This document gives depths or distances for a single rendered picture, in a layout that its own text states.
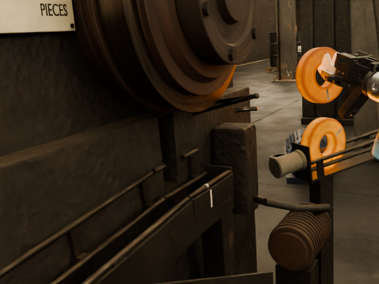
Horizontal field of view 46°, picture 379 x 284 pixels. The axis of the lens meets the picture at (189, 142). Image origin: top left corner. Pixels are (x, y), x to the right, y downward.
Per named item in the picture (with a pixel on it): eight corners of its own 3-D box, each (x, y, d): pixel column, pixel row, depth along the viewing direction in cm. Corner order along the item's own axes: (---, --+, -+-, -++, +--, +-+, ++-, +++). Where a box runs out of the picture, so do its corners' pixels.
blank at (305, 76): (291, 53, 123) (299, 53, 120) (334, 42, 128) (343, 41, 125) (299, 108, 126) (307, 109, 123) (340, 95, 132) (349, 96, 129)
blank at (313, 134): (314, 180, 133) (324, 182, 130) (291, 143, 126) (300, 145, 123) (344, 143, 137) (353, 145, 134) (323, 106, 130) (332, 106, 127)
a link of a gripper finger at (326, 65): (321, 48, 124) (344, 57, 116) (317, 69, 127) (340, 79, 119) (312, 49, 123) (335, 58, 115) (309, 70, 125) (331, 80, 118)
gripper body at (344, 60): (357, 49, 117) (393, 62, 107) (351, 80, 121) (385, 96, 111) (334, 52, 114) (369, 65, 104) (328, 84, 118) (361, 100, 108)
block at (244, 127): (213, 212, 124) (207, 127, 119) (226, 202, 131) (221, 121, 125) (249, 217, 118) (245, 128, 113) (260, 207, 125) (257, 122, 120)
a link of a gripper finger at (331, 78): (330, 67, 122) (353, 77, 115) (330, 74, 123) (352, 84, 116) (317, 69, 120) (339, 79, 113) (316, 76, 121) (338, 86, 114)
